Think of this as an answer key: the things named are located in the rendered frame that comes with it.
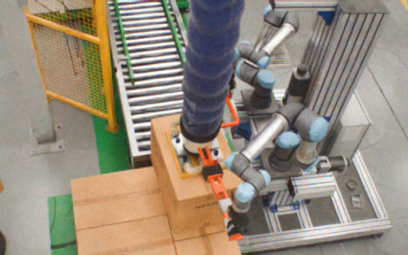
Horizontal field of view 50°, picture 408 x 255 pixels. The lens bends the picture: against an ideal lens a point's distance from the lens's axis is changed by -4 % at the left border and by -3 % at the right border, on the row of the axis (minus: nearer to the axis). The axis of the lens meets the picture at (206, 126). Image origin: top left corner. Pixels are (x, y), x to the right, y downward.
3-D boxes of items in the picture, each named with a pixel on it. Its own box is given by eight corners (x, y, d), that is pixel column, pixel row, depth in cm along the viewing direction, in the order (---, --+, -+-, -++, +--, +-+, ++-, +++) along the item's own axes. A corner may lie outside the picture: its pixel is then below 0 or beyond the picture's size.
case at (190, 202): (150, 156, 309) (150, 119, 278) (206, 145, 320) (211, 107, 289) (174, 234, 274) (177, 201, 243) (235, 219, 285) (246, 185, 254)
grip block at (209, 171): (201, 171, 246) (201, 165, 241) (218, 167, 248) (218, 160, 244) (206, 183, 241) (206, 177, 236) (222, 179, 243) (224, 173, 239)
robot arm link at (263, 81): (265, 100, 289) (269, 85, 278) (248, 89, 293) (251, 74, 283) (275, 89, 295) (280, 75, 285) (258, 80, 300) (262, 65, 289)
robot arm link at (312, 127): (300, 148, 263) (307, 101, 215) (321, 163, 257) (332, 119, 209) (287, 162, 260) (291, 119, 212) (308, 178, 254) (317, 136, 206)
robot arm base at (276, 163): (288, 150, 277) (292, 140, 269) (295, 170, 268) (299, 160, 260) (264, 152, 274) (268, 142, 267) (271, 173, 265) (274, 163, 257)
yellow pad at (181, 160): (164, 132, 273) (165, 127, 269) (181, 129, 275) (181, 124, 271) (181, 178, 253) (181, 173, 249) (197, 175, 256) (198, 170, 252)
